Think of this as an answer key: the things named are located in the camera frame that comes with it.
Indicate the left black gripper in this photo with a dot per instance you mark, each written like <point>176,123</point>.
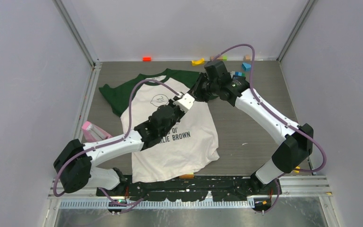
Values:
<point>175,104</point>

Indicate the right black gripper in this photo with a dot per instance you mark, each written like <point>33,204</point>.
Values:
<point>194,91</point>

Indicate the white and green t-shirt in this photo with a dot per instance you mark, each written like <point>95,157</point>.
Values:
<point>187,148</point>

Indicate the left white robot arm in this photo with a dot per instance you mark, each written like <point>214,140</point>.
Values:
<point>77,166</point>

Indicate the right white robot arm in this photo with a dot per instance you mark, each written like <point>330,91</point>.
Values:
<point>294,141</point>

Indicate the yellow arch block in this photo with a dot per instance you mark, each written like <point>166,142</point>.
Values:
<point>198,62</point>

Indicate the brown and green block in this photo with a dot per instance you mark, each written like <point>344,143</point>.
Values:
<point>221,58</point>

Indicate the light blue wedge block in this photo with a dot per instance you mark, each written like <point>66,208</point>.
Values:
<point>246,66</point>

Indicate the orange yellow block stack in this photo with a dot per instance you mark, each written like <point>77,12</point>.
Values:
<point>187,176</point>

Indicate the pink block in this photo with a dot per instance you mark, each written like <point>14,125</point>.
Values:
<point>93,133</point>

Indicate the yellow brick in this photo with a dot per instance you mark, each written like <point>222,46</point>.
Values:
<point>297,169</point>

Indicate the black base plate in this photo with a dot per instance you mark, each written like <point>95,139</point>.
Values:
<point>220,187</point>

